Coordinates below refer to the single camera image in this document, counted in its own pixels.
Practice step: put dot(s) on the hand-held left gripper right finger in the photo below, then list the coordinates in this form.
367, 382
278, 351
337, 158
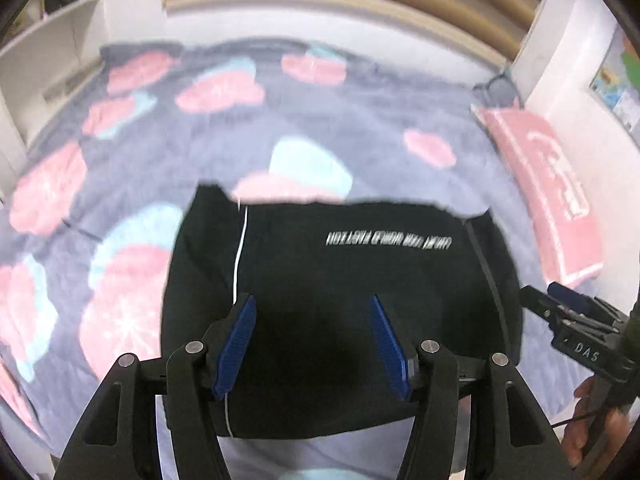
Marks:
392, 350

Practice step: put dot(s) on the white wall shelf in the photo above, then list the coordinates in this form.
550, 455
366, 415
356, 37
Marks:
45, 55

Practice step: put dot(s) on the black hooded jacket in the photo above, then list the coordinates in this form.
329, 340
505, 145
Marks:
310, 280

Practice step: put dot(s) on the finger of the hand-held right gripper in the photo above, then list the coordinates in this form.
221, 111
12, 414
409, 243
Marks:
545, 307
572, 300

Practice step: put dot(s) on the pink pillow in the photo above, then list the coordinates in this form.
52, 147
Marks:
550, 185

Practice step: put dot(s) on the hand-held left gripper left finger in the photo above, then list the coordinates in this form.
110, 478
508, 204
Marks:
235, 350

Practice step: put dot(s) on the grey floral printed blanket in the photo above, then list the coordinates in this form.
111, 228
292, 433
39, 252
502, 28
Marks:
375, 115

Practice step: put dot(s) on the person's right hand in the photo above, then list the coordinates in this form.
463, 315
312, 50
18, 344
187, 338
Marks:
582, 430

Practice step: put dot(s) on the beige ribbed object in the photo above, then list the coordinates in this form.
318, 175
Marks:
70, 80

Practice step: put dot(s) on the colourful wall map poster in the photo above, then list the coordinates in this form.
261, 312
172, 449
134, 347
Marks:
622, 90

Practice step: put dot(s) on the grey pillow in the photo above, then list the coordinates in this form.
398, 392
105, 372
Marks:
497, 90

